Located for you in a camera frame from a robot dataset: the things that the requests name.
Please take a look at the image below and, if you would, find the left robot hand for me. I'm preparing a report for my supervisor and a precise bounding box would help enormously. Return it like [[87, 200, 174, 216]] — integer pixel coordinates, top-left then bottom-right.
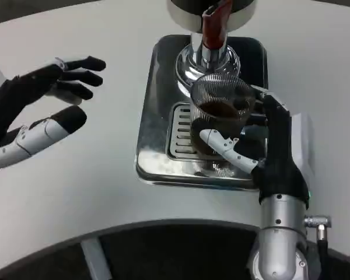
[[0, 55, 107, 180]]

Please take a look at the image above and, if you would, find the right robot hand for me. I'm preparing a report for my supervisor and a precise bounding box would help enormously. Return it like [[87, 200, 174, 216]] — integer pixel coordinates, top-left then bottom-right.
[[191, 86, 316, 207]]

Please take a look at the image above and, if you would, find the clear ribbed glass cup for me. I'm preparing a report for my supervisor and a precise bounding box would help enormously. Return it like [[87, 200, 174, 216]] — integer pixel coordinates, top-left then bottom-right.
[[189, 72, 257, 164]]

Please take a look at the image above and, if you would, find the slotted steel tray grid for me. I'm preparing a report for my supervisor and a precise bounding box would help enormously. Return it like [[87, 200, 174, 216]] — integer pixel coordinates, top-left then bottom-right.
[[167, 103, 201, 160]]

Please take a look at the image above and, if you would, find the steel drip tray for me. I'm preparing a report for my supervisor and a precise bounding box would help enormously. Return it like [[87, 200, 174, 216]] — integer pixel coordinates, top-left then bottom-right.
[[135, 34, 269, 190]]

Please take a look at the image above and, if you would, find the chrome drink dispenser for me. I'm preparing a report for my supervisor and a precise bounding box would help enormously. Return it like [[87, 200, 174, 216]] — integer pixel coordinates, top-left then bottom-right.
[[166, 0, 259, 90]]

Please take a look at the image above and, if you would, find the white counter support beam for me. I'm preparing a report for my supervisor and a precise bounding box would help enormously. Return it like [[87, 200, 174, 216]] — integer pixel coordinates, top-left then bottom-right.
[[80, 236, 113, 280]]

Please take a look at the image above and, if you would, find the black cable with metal plug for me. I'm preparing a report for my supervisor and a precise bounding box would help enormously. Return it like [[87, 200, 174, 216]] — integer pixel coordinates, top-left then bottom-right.
[[303, 214, 332, 280]]

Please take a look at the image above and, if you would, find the red tap handle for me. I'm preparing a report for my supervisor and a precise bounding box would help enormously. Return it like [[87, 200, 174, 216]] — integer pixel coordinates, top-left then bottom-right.
[[201, 0, 233, 49]]

